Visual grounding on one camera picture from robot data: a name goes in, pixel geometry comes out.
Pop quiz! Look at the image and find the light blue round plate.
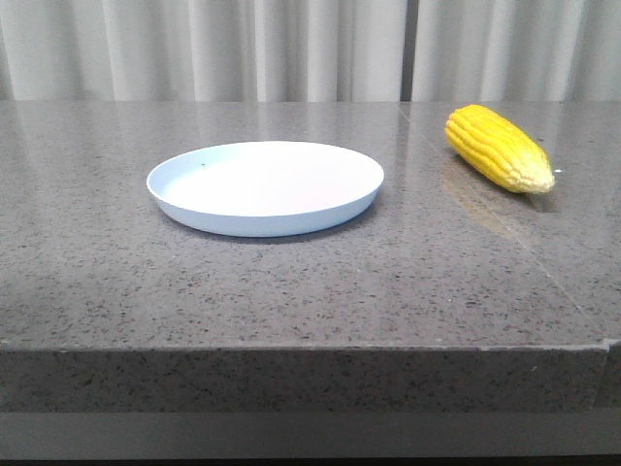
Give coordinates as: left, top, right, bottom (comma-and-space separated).
147, 141, 384, 238

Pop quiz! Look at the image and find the yellow plastic corn cob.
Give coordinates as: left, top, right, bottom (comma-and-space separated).
444, 104, 555, 194

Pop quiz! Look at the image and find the grey pleated curtain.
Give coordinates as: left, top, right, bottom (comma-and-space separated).
1, 1, 620, 102

